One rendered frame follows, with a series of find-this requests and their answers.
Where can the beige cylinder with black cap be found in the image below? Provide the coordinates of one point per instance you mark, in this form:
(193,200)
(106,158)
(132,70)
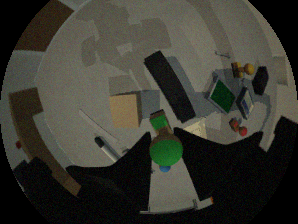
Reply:
(101,144)

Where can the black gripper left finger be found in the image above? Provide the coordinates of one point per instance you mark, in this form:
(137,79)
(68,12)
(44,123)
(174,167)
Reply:
(128,178)

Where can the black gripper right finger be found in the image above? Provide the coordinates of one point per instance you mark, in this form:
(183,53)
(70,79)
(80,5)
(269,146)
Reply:
(208,163)

